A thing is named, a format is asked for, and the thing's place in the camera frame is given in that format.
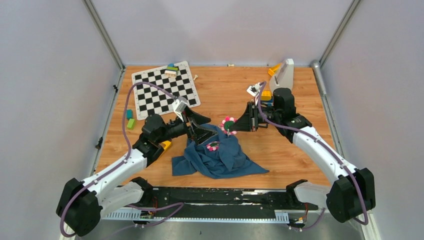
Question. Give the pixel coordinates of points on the white slotted cable duct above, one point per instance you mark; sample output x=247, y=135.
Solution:
x=129, y=214

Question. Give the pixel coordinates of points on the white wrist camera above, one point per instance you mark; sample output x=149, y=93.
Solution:
x=255, y=90
x=179, y=108

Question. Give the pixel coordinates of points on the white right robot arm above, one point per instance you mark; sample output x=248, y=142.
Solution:
x=352, y=190

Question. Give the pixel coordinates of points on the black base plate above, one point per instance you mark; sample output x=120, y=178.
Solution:
x=220, y=202

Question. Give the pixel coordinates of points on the teal toy block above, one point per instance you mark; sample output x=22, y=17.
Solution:
x=129, y=114

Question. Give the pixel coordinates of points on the yellow plastic frame toy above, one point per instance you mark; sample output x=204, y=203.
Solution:
x=166, y=145

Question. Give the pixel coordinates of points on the white wedge stand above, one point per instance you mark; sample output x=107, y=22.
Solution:
x=284, y=78

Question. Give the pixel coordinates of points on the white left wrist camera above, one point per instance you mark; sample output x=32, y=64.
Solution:
x=179, y=108

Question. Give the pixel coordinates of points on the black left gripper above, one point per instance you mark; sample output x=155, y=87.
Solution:
x=200, y=134

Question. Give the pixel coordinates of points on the pink white flower brooch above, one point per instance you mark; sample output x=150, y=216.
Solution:
x=226, y=124

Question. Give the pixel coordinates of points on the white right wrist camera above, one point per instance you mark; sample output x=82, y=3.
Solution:
x=255, y=90

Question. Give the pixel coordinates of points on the stacked toy bricks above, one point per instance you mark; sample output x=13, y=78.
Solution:
x=171, y=70

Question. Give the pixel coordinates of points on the colourful toy car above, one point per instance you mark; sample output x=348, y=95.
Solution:
x=267, y=98

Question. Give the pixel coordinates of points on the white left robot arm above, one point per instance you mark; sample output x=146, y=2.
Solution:
x=83, y=203

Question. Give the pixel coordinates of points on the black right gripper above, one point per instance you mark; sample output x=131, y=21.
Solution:
x=247, y=122

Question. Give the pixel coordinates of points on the blue garment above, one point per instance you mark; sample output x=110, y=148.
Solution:
x=229, y=161

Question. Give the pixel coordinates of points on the green toy block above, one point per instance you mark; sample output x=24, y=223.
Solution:
x=131, y=124

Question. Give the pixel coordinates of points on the orange toy piece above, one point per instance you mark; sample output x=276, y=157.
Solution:
x=274, y=69

